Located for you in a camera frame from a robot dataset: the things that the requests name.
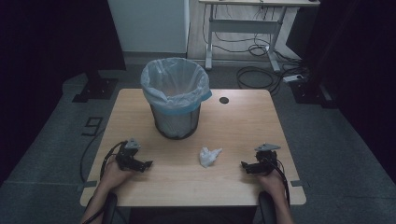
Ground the black floor cable bundle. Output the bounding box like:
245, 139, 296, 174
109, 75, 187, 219
202, 4, 311, 96

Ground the white power strip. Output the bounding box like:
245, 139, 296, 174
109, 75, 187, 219
282, 74, 304, 84

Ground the thin black floor cable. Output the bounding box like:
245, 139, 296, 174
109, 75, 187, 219
78, 128, 106, 184

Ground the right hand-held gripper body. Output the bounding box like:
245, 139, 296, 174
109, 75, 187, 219
253, 143, 282, 175

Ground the black curtain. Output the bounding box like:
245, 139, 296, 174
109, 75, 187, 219
0, 0, 127, 188
286, 0, 396, 185

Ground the white tissue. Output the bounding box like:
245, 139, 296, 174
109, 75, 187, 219
198, 147, 224, 169

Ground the white cabinet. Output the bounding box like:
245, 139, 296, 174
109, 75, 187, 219
106, 0, 191, 54

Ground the person's right hand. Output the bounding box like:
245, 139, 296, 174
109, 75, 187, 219
258, 169, 286, 198

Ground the black stand base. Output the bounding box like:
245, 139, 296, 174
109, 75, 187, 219
289, 78, 339, 109
71, 70, 120, 104

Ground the person's left hand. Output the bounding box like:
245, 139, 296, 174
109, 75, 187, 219
100, 160, 135, 191

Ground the black mesh trash bin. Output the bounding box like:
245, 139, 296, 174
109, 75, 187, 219
149, 103, 202, 141

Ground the white metal frame desk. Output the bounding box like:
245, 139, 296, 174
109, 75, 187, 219
198, 0, 321, 73

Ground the black chair armrest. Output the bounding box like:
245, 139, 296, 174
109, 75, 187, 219
101, 191, 119, 224
258, 190, 277, 224

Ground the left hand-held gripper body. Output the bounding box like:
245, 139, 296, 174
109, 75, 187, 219
115, 138, 143, 172

